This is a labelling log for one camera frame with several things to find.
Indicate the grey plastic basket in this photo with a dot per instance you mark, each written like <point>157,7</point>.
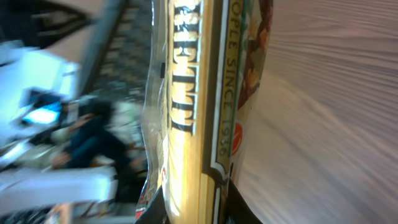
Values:
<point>115,64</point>

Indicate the orange biscuit roll pack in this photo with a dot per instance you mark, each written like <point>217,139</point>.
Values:
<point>205,69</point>

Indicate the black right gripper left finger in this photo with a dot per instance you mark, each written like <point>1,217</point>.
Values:
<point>155,212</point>

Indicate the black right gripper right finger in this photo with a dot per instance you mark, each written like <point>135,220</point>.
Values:
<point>237,210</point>

